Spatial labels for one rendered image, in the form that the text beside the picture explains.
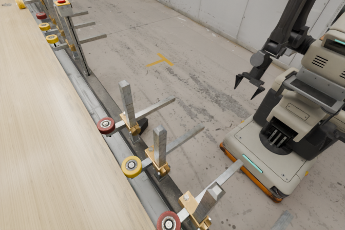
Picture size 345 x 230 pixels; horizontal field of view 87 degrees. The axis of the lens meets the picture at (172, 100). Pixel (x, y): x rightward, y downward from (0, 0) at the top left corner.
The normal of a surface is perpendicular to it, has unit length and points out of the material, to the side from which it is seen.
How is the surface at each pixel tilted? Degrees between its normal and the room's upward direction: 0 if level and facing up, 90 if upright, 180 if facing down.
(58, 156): 0
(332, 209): 0
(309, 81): 90
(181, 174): 0
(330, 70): 98
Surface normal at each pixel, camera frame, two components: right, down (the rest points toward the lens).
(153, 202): 0.04, -0.69
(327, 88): -0.79, 0.42
